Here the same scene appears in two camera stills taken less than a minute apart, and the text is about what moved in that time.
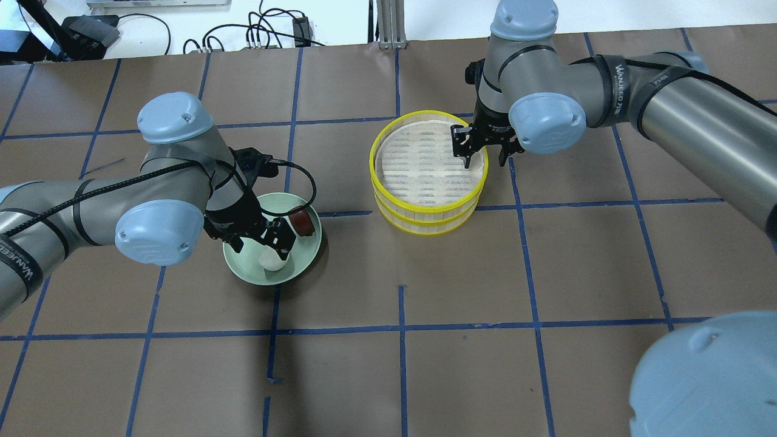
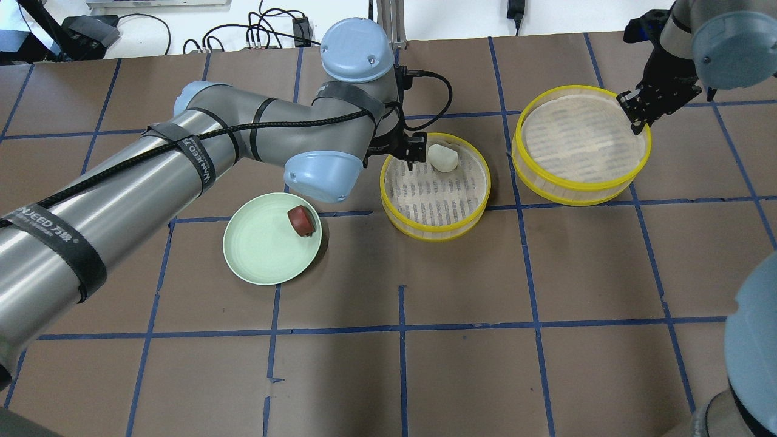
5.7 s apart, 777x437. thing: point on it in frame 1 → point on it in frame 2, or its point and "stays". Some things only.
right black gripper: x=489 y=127 → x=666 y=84
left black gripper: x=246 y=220 → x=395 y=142
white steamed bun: x=270 y=260 → x=443 y=159
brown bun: x=303 y=223 stays
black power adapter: x=301 y=31 stays
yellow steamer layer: x=413 y=169 → x=574 y=145
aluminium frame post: x=391 y=25 stays
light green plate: x=246 y=263 stays
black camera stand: x=83 y=37 stays
